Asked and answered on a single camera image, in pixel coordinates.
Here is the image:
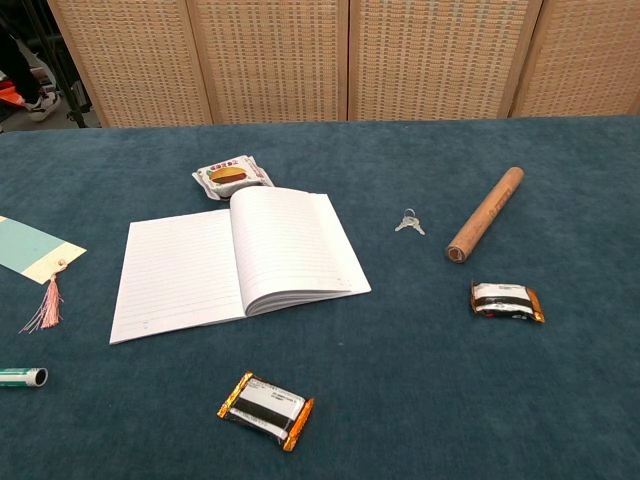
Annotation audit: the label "teal carpet table cover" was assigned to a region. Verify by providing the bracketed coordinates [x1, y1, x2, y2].
[0, 115, 640, 480]

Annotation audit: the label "blue bookmark with pink tassel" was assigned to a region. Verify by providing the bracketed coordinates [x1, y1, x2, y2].
[0, 215, 87, 335]

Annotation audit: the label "woven wood folding screen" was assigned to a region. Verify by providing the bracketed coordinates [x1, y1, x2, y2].
[45, 0, 640, 129]

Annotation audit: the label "burger print snack packet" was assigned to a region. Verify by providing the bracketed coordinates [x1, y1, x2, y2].
[191, 154, 275, 202]

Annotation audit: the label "person in black trousers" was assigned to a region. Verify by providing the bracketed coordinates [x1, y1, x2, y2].
[0, 9, 62, 124]

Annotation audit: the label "orange plastic bag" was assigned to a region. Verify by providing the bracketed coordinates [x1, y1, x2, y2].
[0, 82, 26, 109]

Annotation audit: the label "green white marker pen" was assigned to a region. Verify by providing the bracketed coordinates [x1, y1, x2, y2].
[0, 367, 50, 389]

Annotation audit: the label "brown cardboard tube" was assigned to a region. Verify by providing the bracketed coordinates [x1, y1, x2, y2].
[444, 166, 526, 265]

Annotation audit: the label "silver keys on ring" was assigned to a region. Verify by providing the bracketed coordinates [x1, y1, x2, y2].
[394, 207, 427, 237]

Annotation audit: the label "black white orange snack bar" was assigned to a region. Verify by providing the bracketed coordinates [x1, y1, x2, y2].
[469, 281, 546, 324]
[216, 370, 316, 453]

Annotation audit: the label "black tripod stand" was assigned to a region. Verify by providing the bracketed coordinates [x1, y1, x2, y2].
[19, 0, 94, 129]

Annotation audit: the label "open white lined notebook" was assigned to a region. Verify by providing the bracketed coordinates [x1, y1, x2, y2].
[109, 185, 373, 346]

